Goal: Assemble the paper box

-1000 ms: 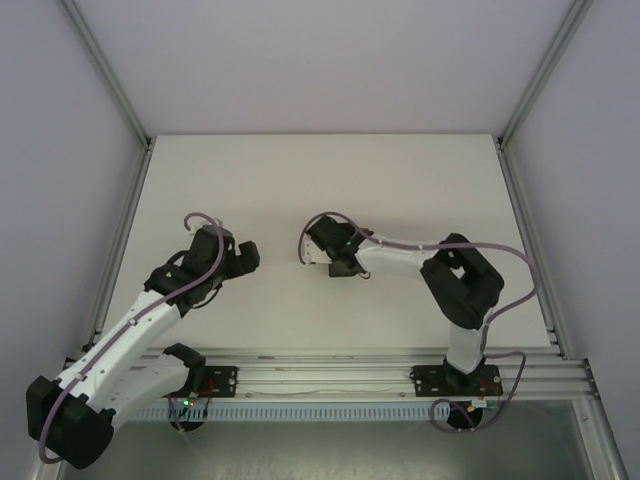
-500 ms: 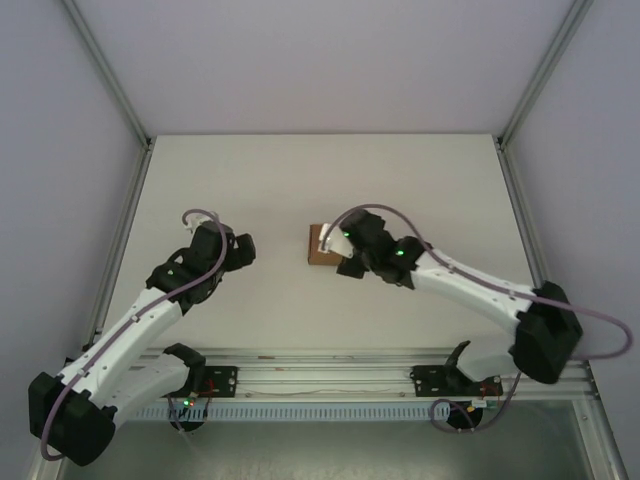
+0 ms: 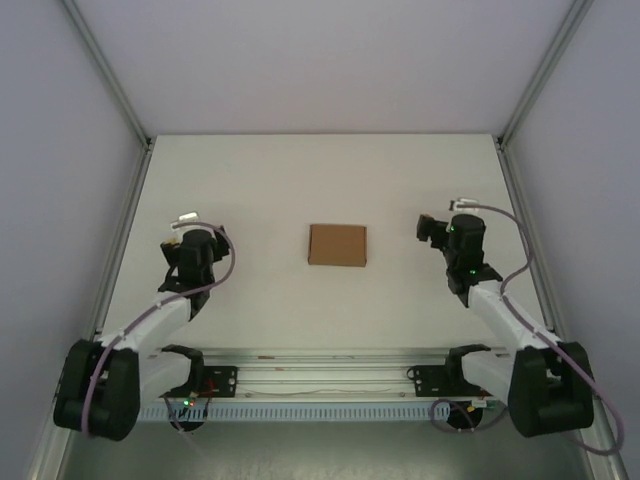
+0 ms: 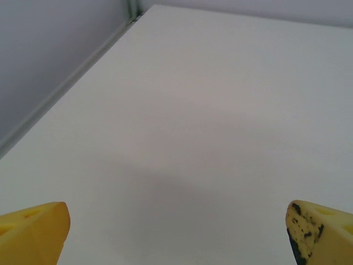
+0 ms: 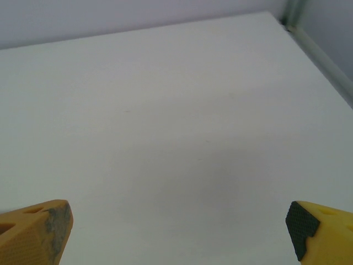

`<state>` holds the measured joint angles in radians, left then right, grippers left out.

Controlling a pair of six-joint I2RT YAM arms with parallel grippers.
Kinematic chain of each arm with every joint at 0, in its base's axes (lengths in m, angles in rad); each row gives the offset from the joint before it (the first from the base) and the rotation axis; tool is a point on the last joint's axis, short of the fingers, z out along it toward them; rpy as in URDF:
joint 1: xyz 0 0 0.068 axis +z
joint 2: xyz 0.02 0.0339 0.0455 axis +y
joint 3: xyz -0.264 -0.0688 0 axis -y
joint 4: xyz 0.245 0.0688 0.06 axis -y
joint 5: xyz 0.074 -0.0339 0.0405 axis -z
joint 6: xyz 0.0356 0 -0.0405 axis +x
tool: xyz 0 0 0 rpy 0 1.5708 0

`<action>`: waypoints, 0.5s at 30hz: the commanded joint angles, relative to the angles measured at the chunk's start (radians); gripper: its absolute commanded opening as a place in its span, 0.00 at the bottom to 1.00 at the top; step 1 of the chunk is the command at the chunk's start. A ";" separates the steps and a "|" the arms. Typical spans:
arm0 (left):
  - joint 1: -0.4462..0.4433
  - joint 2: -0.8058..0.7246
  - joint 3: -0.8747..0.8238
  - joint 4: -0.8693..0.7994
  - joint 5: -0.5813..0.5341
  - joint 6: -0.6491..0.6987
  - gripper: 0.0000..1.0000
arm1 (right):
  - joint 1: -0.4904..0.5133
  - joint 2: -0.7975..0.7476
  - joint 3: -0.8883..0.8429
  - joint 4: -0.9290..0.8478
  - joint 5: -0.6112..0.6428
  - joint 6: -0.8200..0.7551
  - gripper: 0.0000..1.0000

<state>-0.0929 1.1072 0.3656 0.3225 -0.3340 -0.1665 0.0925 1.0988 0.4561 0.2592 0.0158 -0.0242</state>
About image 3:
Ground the brown cardboard paper box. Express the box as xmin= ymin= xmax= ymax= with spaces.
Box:
xmin=307 ymin=223 xmax=369 ymax=268

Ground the grey metal sheet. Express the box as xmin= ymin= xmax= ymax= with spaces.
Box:
xmin=29 ymin=399 xmax=629 ymax=480

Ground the aluminium table side rail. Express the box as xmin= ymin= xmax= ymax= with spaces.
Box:
xmin=79 ymin=142 xmax=154 ymax=351
xmin=495 ymin=138 xmax=576 ymax=351

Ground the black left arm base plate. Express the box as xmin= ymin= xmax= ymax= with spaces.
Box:
xmin=159 ymin=364 xmax=239 ymax=399

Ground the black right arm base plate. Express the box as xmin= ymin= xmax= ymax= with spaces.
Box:
xmin=407 ymin=363 xmax=501 ymax=399

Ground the aluminium mounting rail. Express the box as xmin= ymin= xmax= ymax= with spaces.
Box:
xmin=56 ymin=344 xmax=599 ymax=402

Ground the black round cable port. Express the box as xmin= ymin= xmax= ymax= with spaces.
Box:
xmin=169 ymin=417 xmax=206 ymax=434
xmin=446 ymin=403 xmax=485 ymax=432

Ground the aluminium frame post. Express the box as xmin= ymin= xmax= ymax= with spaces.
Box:
xmin=60 ymin=0 xmax=153 ymax=149
xmin=497 ymin=0 xmax=597 ymax=147

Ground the slotted grey cable duct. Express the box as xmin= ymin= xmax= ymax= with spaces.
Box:
xmin=137 ymin=403 xmax=509 ymax=423

